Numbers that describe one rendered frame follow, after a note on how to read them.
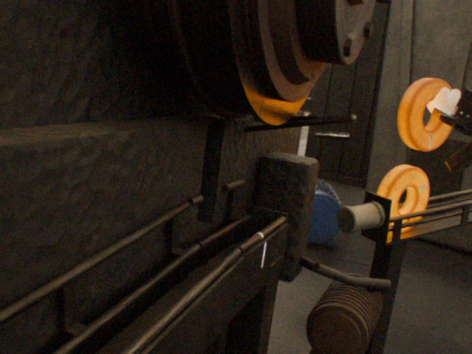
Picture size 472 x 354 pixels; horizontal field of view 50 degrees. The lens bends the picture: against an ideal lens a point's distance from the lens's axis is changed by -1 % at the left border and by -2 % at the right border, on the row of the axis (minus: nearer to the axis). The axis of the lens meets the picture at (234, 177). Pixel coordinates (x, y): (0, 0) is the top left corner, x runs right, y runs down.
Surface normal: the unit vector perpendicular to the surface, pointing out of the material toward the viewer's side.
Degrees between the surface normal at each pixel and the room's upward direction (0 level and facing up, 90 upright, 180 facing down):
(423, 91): 89
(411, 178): 90
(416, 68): 90
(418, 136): 89
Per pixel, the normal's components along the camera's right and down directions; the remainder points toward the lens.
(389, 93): -0.61, 0.10
